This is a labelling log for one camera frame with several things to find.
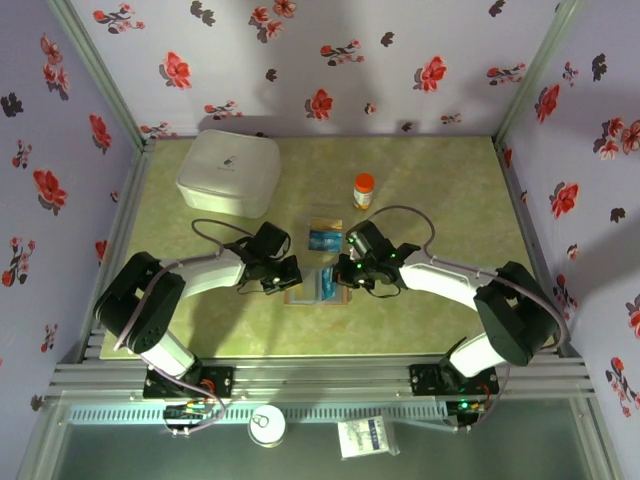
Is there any brown leather card holder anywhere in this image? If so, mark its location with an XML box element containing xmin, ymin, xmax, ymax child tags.
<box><xmin>283</xmin><ymin>267</ymin><xmax>352</xmax><ymax>307</ymax></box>

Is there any orange-capped pill bottle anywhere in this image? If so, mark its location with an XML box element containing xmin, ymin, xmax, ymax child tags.
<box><xmin>352</xmin><ymin>172</ymin><xmax>376</xmax><ymax>211</ymax></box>

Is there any white medicine storage case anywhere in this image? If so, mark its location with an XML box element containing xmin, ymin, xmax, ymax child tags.
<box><xmin>174</xmin><ymin>128</ymin><xmax>282</xmax><ymax>220</ymax></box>

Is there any silver tin can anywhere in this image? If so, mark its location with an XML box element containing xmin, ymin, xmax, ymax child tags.
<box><xmin>248</xmin><ymin>403</ymin><xmax>288</xmax><ymax>448</ymax></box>

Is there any small controller circuit board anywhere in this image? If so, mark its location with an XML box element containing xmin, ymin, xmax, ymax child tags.
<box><xmin>447</xmin><ymin>396</ymin><xmax>487</xmax><ymax>434</ymax></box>
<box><xmin>163</xmin><ymin>398</ymin><xmax>214</xmax><ymax>437</ymax></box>

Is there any clear bag with paper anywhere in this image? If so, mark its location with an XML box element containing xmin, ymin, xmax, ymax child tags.
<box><xmin>337</xmin><ymin>415</ymin><xmax>402</xmax><ymax>461</ymax></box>

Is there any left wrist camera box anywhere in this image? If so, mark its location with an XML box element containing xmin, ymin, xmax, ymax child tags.
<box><xmin>254</xmin><ymin>222</ymin><xmax>293</xmax><ymax>261</ymax></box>

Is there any grey aluminium front rail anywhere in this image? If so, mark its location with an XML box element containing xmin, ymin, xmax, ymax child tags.
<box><xmin>47</xmin><ymin>355</ymin><xmax>599</xmax><ymax>402</ymax></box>

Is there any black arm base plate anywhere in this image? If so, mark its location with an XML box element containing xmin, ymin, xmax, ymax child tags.
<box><xmin>143</xmin><ymin>366</ymin><xmax>236</xmax><ymax>401</ymax></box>
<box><xmin>409</xmin><ymin>363</ymin><xmax>501</xmax><ymax>397</ymax></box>

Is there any grey slotted cable duct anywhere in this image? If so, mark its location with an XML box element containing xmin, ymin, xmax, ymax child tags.
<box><xmin>67</xmin><ymin>403</ymin><xmax>452</xmax><ymax>427</ymax></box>

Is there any grey aluminium side rail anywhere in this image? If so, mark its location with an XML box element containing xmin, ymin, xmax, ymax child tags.
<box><xmin>492</xmin><ymin>135</ymin><xmax>585</xmax><ymax>359</ymax></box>
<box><xmin>79</xmin><ymin>138</ymin><xmax>157</xmax><ymax>362</ymax></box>

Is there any grey aluminium frame post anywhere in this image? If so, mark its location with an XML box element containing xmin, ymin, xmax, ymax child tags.
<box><xmin>47</xmin><ymin>0</ymin><xmax>157</xmax><ymax>151</ymax></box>
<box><xmin>492</xmin><ymin>0</ymin><xmax>587</xmax><ymax>146</ymax></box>

